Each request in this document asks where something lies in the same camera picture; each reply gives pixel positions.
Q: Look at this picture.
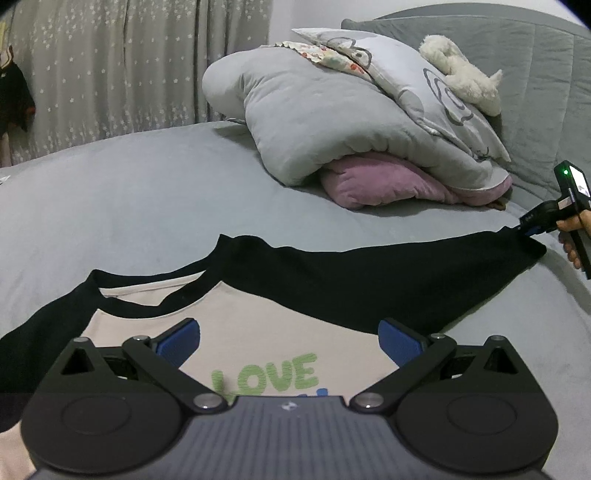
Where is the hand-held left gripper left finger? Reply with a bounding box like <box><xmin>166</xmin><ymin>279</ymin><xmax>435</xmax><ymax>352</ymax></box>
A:
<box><xmin>41</xmin><ymin>318</ymin><xmax>229</xmax><ymax>414</ymax></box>

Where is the white plush toy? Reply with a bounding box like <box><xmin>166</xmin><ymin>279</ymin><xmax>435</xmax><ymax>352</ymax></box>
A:
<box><xmin>419</xmin><ymin>34</ymin><xmax>503</xmax><ymax>116</ymax></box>

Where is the black hanging garment orange trim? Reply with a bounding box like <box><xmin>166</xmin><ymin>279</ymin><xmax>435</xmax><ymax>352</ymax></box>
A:
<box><xmin>0</xmin><ymin>45</ymin><xmax>37</xmax><ymax>137</ymax></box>

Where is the floral scalloped cloth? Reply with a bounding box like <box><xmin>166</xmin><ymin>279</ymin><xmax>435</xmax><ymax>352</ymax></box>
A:
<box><xmin>272</xmin><ymin>41</ymin><xmax>375</xmax><ymax>84</ymax></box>

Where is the grey quilted headboard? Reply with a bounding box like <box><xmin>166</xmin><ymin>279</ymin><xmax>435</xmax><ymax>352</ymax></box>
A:
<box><xmin>341</xmin><ymin>7</ymin><xmax>591</xmax><ymax>222</ymax></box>

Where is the grey folded duvet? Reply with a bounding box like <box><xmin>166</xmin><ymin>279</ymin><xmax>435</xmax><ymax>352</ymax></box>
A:
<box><xmin>202</xmin><ymin>45</ymin><xmax>509</xmax><ymax>192</ymax></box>

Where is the grey star-patterned curtain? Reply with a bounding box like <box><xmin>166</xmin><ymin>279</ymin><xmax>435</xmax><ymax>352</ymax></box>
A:
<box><xmin>0</xmin><ymin>0</ymin><xmax>273</xmax><ymax>168</ymax></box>

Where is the pink folded blanket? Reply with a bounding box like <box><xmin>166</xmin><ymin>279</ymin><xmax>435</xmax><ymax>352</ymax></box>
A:
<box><xmin>320</xmin><ymin>154</ymin><xmax>514</xmax><ymax>210</ymax></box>

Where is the black and cream raglan shirt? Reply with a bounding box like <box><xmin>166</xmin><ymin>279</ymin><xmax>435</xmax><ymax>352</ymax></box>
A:
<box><xmin>0</xmin><ymin>234</ymin><xmax>548</xmax><ymax>480</ymax></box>

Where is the grey printed pillow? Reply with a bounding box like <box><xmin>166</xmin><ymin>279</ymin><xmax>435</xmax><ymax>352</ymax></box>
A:
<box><xmin>292</xmin><ymin>28</ymin><xmax>512</xmax><ymax>162</ymax></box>

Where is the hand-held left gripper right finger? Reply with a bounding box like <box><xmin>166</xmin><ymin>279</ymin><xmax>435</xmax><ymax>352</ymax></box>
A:
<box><xmin>349</xmin><ymin>316</ymin><xmax>540</xmax><ymax>414</ymax></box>

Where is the person's right hand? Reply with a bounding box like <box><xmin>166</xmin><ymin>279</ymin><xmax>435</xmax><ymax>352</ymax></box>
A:
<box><xmin>556</xmin><ymin>210</ymin><xmax>591</xmax><ymax>271</ymax></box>

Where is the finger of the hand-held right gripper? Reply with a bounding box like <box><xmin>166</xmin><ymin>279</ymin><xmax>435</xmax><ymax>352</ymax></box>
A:
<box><xmin>518</xmin><ymin>209</ymin><xmax>557</xmax><ymax>240</ymax></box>

